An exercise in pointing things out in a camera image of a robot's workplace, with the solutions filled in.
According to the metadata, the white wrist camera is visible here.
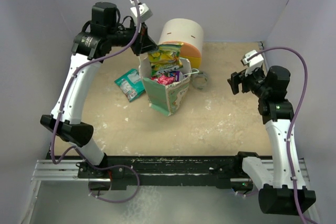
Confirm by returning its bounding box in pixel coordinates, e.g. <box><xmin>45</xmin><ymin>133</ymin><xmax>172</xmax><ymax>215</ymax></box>
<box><xmin>130</xmin><ymin>1</ymin><xmax>153</xmax><ymax>24</ymax></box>
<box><xmin>241</xmin><ymin>50</ymin><xmax>264</xmax><ymax>76</ymax></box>

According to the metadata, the teal snack packet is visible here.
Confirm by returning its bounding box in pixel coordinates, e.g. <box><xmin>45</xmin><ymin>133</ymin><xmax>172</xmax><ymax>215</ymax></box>
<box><xmin>114</xmin><ymin>69</ymin><xmax>145</xmax><ymax>102</ymax></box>

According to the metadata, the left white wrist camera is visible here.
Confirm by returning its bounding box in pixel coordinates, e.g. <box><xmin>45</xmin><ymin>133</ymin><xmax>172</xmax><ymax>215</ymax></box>
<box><xmin>130</xmin><ymin>1</ymin><xmax>153</xmax><ymax>24</ymax></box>

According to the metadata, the pastel mini drawer cabinet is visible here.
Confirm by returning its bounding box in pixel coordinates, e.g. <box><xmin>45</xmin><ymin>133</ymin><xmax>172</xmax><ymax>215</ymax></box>
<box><xmin>159</xmin><ymin>18</ymin><xmax>204</xmax><ymax>69</ymax></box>

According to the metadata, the clear tape roll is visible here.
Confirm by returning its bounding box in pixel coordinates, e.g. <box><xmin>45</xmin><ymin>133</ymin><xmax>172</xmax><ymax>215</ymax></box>
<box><xmin>191</xmin><ymin>71</ymin><xmax>209</xmax><ymax>90</ymax></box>

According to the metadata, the purple berry candy bag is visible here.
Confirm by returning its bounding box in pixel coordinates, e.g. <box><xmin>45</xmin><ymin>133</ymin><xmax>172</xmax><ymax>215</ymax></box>
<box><xmin>175</xmin><ymin>71</ymin><xmax>184</xmax><ymax>82</ymax></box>

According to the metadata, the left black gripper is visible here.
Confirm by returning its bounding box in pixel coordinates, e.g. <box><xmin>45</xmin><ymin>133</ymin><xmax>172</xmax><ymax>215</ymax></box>
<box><xmin>107</xmin><ymin>18</ymin><xmax>158</xmax><ymax>56</ymax></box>

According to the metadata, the small red snack packet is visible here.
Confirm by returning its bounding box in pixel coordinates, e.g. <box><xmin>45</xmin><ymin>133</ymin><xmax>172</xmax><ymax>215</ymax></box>
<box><xmin>151</xmin><ymin>75</ymin><xmax>175</xmax><ymax>86</ymax></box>

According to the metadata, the green Fresh paper bag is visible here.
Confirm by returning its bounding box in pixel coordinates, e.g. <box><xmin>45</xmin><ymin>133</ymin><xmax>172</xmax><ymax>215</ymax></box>
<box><xmin>139</xmin><ymin>58</ymin><xmax>198</xmax><ymax>116</ymax></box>

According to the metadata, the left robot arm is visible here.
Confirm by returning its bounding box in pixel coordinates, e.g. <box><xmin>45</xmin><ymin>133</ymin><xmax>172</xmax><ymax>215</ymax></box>
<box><xmin>40</xmin><ymin>0</ymin><xmax>157</xmax><ymax>178</ymax></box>

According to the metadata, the large green Foxs bag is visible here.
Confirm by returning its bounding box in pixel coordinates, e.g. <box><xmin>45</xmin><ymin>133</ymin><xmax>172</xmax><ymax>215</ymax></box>
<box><xmin>148</xmin><ymin>42</ymin><xmax>183</xmax><ymax>77</ymax></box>

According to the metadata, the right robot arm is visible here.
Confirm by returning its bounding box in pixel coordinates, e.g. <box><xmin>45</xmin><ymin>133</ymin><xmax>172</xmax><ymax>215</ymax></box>
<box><xmin>227</xmin><ymin>66</ymin><xmax>316</xmax><ymax>216</ymax></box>

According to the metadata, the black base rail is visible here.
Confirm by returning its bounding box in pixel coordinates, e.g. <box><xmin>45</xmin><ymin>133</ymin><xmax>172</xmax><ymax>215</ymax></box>
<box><xmin>76</xmin><ymin>152</ymin><xmax>258</xmax><ymax>190</ymax></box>

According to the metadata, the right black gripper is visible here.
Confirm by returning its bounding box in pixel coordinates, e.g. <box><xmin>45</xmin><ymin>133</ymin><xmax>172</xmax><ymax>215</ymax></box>
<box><xmin>228</xmin><ymin>65</ymin><xmax>270</xmax><ymax>99</ymax></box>

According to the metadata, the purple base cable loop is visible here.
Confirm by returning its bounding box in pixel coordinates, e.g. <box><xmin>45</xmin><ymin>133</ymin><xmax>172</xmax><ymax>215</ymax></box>
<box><xmin>88</xmin><ymin>165</ymin><xmax>141</xmax><ymax>204</ymax></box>

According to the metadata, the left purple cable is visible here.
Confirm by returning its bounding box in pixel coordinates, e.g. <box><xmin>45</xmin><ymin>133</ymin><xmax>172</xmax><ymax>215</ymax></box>
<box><xmin>50</xmin><ymin>0</ymin><xmax>140</xmax><ymax>165</ymax></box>

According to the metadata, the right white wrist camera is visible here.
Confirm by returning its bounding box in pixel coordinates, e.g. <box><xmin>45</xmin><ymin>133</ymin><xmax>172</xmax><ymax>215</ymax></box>
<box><xmin>241</xmin><ymin>50</ymin><xmax>264</xmax><ymax>76</ymax></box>

